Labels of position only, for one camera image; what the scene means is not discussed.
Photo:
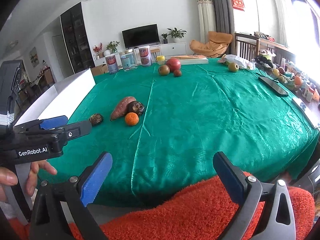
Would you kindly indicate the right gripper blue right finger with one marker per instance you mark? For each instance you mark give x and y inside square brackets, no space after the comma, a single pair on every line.
[235,182]

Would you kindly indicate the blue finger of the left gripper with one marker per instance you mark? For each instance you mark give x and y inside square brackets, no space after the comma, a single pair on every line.
[72,131]
[54,122]

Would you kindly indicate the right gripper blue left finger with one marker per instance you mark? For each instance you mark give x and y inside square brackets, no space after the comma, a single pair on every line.
[88,184]

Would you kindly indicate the sweet potato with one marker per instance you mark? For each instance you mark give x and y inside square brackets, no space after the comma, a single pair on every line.
[121,108]

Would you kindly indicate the small orange tangerine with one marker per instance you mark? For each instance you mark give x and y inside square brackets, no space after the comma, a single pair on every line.
[131,119]

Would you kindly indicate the dark mangosteen large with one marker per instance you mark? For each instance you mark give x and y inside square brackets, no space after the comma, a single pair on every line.
[136,107]

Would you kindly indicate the green-brown round fruit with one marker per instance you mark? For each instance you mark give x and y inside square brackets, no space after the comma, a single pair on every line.
[163,70]

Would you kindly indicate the yellow-green pear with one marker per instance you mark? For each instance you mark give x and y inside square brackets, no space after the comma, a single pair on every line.
[233,67]

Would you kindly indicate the small dark red fruit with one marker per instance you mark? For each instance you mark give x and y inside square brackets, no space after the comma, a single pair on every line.
[177,73]

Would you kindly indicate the red apple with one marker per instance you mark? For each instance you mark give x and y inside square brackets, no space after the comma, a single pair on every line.
[173,64]

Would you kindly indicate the white cardboard box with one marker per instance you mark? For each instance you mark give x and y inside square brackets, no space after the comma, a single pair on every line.
[62,98]

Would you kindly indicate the brown cardboard box floor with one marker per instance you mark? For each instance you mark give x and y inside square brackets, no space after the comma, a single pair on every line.
[101,69]

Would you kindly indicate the red label tin left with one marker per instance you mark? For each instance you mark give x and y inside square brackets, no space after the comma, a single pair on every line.
[111,62]

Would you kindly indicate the red label tin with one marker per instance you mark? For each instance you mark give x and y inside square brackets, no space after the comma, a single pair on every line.
[145,56]
[111,62]

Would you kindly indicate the red flowers vase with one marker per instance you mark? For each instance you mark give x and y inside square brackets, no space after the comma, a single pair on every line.
[99,50]

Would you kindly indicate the clear glass jar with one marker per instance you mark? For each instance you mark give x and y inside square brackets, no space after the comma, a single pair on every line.
[128,61]

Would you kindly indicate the green satin tablecloth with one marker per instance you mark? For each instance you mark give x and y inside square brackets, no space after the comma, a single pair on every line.
[187,119]

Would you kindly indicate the potted plant left of tv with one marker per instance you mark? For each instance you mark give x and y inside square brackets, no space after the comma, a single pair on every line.
[113,46]

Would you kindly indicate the potted plant of tv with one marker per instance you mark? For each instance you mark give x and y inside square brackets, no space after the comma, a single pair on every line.
[177,34]
[113,46]

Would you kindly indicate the white tablet device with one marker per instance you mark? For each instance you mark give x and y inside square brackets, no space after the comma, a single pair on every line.
[312,118]

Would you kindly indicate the black smartphone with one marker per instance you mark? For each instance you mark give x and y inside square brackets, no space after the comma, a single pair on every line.
[273,85]

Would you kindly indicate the black display cabinet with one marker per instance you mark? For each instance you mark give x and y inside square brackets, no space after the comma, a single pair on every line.
[75,37]

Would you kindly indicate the red label tin right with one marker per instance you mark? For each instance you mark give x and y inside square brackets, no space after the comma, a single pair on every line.
[145,56]

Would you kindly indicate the yellow lidded small jar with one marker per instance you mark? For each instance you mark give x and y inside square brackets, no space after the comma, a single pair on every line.
[160,60]

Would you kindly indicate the fruit bowl on side table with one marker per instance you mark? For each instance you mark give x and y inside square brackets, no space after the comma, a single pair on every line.
[286,81]

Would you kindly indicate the wooden stool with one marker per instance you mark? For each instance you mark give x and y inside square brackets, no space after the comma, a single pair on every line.
[154,52]

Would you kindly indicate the black television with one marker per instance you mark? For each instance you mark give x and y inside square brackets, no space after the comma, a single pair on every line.
[139,36]

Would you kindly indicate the white plastic bag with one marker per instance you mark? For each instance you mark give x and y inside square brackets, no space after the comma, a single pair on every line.
[241,62]

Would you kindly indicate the white tv cabinet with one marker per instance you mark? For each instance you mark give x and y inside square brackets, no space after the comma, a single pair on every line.
[167,50]

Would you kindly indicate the flat white orange box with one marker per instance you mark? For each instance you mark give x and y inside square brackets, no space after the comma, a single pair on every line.
[191,59]

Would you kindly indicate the dark wooden bench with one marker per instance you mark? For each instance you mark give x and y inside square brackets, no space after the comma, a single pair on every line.
[249,46]

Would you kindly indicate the orange lounge chair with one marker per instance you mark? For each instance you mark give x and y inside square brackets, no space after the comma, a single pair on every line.
[216,46]

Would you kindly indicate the potted plant right of tv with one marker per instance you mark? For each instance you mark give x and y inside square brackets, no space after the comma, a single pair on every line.
[177,34]

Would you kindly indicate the grey curtain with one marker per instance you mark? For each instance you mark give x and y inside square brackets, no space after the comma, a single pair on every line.
[225,20]

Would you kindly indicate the standing air conditioner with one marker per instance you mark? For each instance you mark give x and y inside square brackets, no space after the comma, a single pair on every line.
[206,18]

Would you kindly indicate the red wall hanging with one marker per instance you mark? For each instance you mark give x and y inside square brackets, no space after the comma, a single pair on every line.
[238,4]

